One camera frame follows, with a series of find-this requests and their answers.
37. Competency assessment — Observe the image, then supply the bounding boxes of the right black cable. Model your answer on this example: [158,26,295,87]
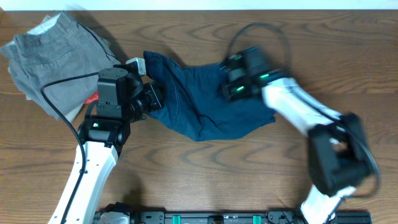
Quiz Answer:
[225,22,382,198]

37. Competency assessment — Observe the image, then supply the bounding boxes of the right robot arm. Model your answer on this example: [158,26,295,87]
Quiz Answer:
[221,47,381,223]

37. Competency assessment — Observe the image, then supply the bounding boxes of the grey folded trousers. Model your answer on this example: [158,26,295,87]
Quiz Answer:
[1,12,118,119]

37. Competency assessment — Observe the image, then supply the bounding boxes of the navy blue shorts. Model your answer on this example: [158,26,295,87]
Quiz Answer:
[143,51,275,141]

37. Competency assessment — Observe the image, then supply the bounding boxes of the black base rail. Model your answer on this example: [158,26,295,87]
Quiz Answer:
[93,202,373,224]

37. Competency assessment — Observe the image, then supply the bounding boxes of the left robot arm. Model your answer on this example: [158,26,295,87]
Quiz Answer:
[49,65,164,223]

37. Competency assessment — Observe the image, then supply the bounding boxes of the red folded garment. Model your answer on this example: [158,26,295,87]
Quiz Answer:
[84,91,98,105]

